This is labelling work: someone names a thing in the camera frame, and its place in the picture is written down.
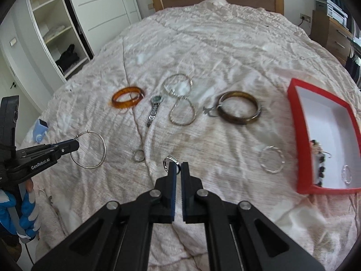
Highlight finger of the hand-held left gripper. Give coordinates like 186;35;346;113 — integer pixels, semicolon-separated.
16;140;80;160
6;154;60;182

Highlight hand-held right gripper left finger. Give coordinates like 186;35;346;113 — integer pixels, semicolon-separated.
30;162;177;271

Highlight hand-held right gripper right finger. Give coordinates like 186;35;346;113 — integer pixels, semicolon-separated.
181;162;325;271

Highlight large thin silver hoop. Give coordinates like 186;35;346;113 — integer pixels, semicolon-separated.
70;131;107;170

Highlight silver ring with dark band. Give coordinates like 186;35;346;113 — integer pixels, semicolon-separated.
163;156;180;175

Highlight amber orange bangle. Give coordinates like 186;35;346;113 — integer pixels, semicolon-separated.
111;86;145;109

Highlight silver twisted bangle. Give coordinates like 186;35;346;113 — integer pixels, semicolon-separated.
169;97;197;126

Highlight twisted silver hoop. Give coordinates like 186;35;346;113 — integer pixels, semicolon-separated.
259;145;285;174

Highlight silver ring bracelet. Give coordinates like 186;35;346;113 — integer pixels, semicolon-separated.
146;95;164;128

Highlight dark brown bangle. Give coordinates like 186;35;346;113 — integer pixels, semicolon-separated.
217;91;261;126

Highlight silver beaded bracelet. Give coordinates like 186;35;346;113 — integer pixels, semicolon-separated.
163;73;194;99

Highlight red cardboard box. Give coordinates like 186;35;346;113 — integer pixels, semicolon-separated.
287;78;361;195

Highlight black beaded bracelet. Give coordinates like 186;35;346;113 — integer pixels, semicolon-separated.
310;139;332;187

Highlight small silver hoop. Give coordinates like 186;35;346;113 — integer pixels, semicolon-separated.
341;165;354;186

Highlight person's left hand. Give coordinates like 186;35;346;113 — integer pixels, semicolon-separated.
0;178;40;244

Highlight blue fabric pouch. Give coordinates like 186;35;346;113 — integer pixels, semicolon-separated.
33;119;49;143

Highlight small silver star pendant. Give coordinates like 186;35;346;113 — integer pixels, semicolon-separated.
203;104;218;118

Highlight dark folded clothes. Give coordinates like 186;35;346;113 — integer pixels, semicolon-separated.
55;44;81;73

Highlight white folded clothes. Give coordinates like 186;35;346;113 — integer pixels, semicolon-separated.
44;24;73;42

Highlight white open shelf unit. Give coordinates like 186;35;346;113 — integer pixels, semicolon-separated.
25;0;94;84

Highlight bed with beige quilt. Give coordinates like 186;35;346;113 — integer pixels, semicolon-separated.
17;0;360;271

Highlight white wardrobe doors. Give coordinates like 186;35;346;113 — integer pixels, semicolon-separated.
58;0;142;60

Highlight wooden dresser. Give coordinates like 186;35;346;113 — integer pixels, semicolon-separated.
310;9;356;66

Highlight white printer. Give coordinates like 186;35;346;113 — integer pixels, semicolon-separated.
314;0;349;26

